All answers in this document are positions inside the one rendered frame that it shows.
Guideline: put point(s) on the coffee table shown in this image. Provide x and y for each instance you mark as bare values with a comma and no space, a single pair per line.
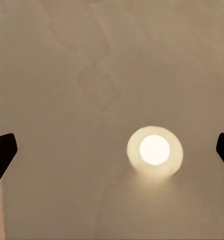
116,107

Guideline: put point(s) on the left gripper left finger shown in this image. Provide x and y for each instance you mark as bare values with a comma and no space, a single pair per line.
8,149

